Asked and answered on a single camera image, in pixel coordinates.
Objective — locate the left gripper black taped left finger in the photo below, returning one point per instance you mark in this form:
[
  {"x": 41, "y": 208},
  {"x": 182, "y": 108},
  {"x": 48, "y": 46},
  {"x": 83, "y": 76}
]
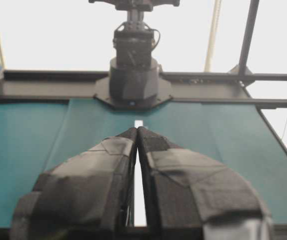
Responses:
[{"x": 87, "y": 197}]

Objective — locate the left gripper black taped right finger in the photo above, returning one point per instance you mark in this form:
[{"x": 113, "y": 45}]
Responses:
[{"x": 190, "y": 196}]

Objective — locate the white wooden board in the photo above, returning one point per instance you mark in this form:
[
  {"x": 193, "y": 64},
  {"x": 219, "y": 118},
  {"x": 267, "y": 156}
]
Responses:
[{"x": 140, "y": 219}]

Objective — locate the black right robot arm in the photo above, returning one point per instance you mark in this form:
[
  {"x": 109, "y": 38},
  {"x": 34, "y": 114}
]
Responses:
[{"x": 134, "y": 74}]

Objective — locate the teal table cloth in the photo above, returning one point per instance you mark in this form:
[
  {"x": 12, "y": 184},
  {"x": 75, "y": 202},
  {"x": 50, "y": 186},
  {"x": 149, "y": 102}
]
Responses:
[{"x": 33, "y": 150}]

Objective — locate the black metal table frame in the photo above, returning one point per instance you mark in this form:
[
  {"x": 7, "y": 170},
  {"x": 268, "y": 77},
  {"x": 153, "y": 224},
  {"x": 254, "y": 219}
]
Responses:
[{"x": 221, "y": 77}]

